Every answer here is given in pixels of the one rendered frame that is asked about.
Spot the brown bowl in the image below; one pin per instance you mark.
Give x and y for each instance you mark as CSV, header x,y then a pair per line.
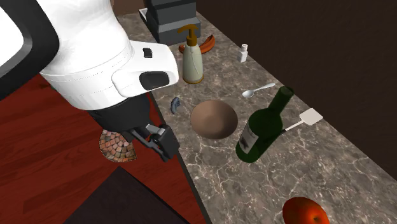
x,y
214,119

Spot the red apple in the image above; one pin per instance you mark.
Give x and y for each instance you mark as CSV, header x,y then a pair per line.
x,y
302,212

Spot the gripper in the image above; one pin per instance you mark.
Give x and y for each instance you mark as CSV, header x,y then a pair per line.
x,y
124,116

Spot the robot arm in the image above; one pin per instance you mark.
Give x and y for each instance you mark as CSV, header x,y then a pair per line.
x,y
90,46

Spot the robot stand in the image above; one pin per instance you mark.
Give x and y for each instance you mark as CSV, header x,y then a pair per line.
x,y
124,201

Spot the white spatula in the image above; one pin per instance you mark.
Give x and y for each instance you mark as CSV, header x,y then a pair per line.
x,y
311,116

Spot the cream soap dispenser bottle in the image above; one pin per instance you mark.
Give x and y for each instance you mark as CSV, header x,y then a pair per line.
x,y
192,63

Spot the small blue-grey curved object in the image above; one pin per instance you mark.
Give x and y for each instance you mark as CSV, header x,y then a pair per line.
x,y
175,105

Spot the small white bottle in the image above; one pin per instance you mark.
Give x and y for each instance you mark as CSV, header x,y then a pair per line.
x,y
242,54

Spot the dark grey boxy appliance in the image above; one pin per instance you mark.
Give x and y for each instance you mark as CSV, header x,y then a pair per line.
x,y
173,18

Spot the brick patterned round object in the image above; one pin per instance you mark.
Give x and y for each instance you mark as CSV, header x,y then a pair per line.
x,y
116,149

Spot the dark green wine bottle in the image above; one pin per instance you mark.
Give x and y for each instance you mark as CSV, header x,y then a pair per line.
x,y
263,130

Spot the orange banana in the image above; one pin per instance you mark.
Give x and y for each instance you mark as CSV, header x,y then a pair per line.
x,y
207,45

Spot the silver spoon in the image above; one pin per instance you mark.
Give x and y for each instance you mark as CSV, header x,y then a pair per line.
x,y
249,93

